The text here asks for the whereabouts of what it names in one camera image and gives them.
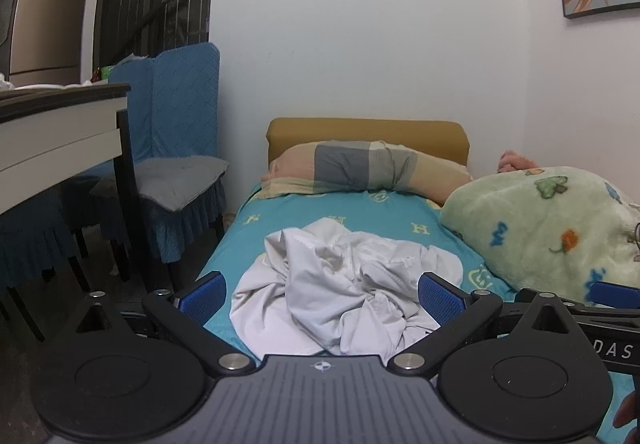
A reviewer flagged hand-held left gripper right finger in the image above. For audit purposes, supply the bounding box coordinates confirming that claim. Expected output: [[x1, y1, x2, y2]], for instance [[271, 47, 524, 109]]
[[387, 271, 569, 378]]

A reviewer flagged pink cloth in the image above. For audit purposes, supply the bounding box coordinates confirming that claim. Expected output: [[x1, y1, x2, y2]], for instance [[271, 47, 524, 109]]
[[496, 149, 545, 175]]

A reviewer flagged white shirt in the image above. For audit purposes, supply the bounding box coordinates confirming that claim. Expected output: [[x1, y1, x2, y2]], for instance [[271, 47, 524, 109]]
[[229, 217, 463, 357]]

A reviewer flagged golden refrigerator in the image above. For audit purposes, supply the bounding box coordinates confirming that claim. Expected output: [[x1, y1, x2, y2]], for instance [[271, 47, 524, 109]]
[[0, 0, 96, 88]]

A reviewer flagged green dinosaur print blanket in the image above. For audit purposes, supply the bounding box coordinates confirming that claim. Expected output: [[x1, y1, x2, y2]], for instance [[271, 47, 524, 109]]
[[440, 166, 640, 307]]

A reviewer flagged blue covered chair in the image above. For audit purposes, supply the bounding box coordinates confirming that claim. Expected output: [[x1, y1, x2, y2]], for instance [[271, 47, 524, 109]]
[[60, 58, 157, 260], [90, 42, 231, 277], [0, 187, 93, 342]]

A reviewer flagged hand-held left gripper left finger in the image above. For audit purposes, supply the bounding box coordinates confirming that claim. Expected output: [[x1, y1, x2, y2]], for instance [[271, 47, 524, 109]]
[[75, 271, 257, 378]]

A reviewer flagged mustard yellow headboard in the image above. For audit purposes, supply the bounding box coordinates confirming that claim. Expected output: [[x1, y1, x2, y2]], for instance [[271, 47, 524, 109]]
[[266, 117, 472, 167]]

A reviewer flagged bed with teal sheet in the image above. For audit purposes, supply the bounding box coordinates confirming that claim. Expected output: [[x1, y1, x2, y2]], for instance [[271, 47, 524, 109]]
[[192, 179, 640, 444]]

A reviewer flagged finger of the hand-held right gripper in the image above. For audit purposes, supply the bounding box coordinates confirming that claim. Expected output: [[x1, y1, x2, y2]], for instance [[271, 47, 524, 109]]
[[515, 281, 640, 326]]

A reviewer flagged white table with dark legs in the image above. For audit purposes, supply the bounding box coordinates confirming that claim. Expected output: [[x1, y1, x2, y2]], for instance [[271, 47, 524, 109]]
[[0, 83, 176, 292]]

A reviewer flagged grey seat cushion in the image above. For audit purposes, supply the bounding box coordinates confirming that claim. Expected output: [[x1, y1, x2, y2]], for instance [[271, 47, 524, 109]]
[[135, 157, 230, 212]]

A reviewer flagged patchwork pillow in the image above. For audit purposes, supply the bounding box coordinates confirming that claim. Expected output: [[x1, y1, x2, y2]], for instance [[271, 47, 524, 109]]
[[260, 140, 473, 205]]

